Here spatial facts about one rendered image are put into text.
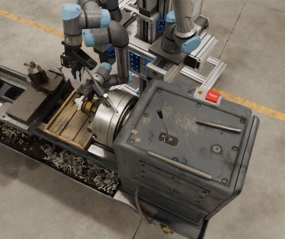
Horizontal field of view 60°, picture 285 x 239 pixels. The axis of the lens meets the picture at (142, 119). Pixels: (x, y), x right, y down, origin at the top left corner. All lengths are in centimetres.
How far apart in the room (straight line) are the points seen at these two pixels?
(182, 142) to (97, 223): 138
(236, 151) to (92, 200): 152
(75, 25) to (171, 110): 57
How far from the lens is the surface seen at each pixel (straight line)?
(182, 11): 126
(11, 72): 212
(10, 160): 275
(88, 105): 141
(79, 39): 113
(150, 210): 175
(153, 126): 115
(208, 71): 288
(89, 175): 179
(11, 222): 253
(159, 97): 124
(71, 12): 108
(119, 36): 136
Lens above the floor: 225
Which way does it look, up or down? 58 degrees down
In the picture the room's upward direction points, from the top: straight up
